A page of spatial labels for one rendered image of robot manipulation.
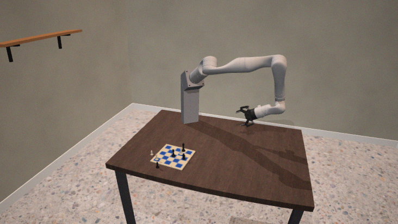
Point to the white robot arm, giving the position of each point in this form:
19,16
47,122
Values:
278,64

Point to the blue and cream chessboard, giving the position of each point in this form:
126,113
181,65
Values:
165,157

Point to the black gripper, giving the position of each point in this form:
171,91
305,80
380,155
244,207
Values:
249,115

